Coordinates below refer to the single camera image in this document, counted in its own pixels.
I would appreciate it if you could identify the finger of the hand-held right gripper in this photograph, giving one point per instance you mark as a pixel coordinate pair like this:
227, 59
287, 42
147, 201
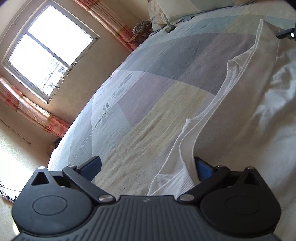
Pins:
286, 34

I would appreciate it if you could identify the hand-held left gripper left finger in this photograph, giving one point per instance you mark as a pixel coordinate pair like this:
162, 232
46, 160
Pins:
91, 168

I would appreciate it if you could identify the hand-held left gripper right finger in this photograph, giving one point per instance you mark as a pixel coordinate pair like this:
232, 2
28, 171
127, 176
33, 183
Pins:
204, 170

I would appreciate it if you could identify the white bear-print long-sleeve shirt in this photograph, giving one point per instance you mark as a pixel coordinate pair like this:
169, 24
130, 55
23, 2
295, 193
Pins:
254, 127

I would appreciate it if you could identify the cardboard box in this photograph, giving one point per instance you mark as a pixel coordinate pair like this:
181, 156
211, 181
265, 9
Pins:
51, 149

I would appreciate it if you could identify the orange patterned curtain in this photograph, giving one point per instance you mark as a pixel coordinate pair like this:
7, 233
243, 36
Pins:
34, 111
111, 23

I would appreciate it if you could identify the large flower-print pillow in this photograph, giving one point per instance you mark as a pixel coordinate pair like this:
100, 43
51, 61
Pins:
208, 4

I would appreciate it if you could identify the white power strip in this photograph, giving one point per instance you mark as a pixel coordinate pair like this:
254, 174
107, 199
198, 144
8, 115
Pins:
8, 198

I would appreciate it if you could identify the bed with patchwork sheet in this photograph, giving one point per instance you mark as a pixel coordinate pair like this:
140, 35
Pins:
150, 92

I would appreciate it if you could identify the black smartphone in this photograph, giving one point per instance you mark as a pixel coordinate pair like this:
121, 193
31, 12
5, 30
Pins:
170, 29

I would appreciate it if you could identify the wooden side table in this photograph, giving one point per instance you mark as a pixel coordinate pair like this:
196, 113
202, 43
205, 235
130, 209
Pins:
138, 38

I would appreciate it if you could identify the grey stuffed toy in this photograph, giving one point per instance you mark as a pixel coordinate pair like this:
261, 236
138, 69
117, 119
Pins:
141, 26

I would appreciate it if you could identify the window with white frame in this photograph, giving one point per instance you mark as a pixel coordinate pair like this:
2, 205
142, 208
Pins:
50, 51

